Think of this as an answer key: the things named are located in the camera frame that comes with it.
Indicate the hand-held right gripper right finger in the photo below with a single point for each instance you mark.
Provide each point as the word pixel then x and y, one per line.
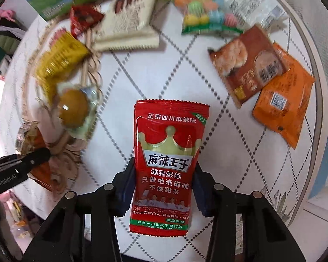
pixel 201 193

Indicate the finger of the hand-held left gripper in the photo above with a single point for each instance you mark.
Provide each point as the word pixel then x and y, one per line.
pixel 35 155

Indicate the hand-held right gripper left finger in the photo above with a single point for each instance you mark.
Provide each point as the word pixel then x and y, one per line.
pixel 129 188

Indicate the orange clear-window snack packet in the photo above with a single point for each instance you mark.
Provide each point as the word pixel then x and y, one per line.
pixel 37 139

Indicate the red crown-print snack packet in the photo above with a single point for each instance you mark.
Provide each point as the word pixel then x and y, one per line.
pixel 166 155

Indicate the small red snack packet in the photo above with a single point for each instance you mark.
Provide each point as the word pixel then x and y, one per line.
pixel 83 19

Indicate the clear packet with brown egg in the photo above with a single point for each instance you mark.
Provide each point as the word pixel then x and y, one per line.
pixel 69 105

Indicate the yellow snack packet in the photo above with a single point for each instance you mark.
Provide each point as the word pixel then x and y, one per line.
pixel 60 57

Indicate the pile of clothes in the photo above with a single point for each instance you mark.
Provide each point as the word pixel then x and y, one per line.
pixel 2 41

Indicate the blue cloth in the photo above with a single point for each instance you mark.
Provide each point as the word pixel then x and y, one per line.
pixel 318 169

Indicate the plain orange snack packet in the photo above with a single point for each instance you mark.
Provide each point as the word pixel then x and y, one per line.
pixel 287 106

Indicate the brown-orange snack packet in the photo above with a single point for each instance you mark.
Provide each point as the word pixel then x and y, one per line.
pixel 243 65

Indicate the cream and brown snack packet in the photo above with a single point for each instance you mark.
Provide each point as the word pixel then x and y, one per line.
pixel 125 24

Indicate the bag of colourful candies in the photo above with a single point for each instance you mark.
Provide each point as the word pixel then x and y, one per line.
pixel 199 8

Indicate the white snack packet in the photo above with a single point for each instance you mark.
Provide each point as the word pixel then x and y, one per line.
pixel 251 2

